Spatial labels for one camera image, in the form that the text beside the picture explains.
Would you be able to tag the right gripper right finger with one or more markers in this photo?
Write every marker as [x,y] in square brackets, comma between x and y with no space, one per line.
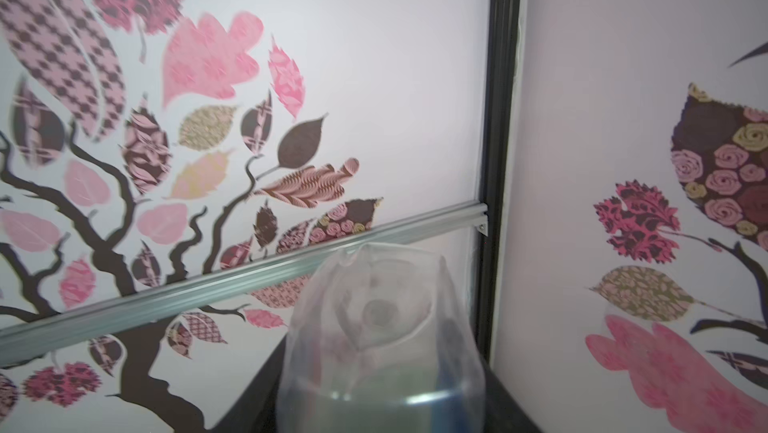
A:
[502,412]

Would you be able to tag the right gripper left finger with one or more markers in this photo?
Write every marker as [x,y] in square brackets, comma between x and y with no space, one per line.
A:
[255,410]

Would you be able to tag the blue cap Fiji bottle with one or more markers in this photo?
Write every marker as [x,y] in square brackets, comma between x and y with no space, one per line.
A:
[379,342]

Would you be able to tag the aluminium wall rail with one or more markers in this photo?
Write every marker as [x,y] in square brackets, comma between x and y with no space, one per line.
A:
[23,342]

